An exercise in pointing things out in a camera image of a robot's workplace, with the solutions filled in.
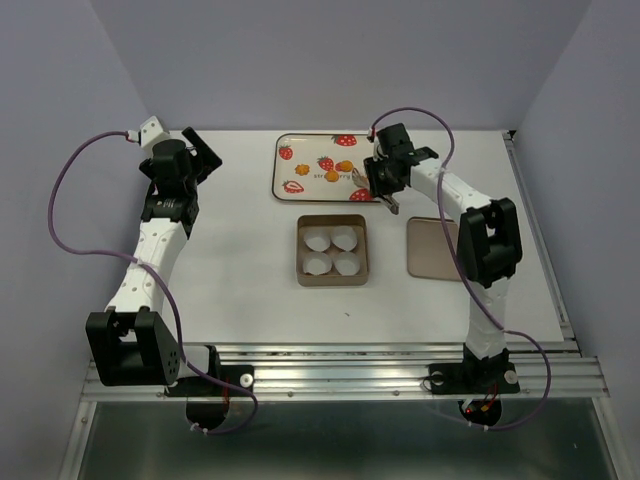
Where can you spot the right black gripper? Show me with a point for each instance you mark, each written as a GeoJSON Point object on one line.
{"type": "Point", "coordinates": [371, 164]}

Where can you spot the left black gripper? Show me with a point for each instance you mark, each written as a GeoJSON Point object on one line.
{"type": "Point", "coordinates": [209, 161]}

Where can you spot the aluminium mounting rail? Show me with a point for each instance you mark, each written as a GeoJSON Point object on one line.
{"type": "Point", "coordinates": [325, 372]}

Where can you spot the brown tin lid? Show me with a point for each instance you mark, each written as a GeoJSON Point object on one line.
{"type": "Point", "coordinates": [427, 252]}

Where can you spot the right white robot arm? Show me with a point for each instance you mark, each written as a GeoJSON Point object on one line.
{"type": "Point", "coordinates": [488, 245]}

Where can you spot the white paper cup back-left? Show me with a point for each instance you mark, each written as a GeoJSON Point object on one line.
{"type": "Point", "coordinates": [317, 239]}

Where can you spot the white paper cup front-right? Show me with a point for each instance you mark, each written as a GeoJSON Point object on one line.
{"type": "Point", "coordinates": [347, 263]}

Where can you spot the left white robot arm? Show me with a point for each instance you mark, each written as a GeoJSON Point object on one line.
{"type": "Point", "coordinates": [130, 342]}

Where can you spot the metal tongs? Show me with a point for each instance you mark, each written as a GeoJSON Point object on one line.
{"type": "Point", "coordinates": [373, 193]}

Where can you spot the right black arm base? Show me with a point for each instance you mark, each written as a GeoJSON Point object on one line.
{"type": "Point", "coordinates": [474, 375]}

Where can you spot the white paper cup front-left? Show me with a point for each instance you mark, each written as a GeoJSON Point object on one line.
{"type": "Point", "coordinates": [316, 263]}

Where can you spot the strawberry print tray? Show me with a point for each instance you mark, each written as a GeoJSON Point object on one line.
{"type": "Point", "coordinates": [321, 152]}

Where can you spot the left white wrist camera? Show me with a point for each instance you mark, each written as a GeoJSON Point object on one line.
{"type": "Point", "coordinates": [152, 132]}

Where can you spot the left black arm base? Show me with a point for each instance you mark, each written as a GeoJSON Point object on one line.
{"type": "Point", "coordinates": [208, 359]}

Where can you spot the brown square tin box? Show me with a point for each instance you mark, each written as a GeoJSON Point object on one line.
{"type": "Point", "coordinates": [333, 278]}

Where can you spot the white paper cup back-right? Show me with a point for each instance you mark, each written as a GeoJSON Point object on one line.
{"type": "Point", "coordinates": [344, 237]}

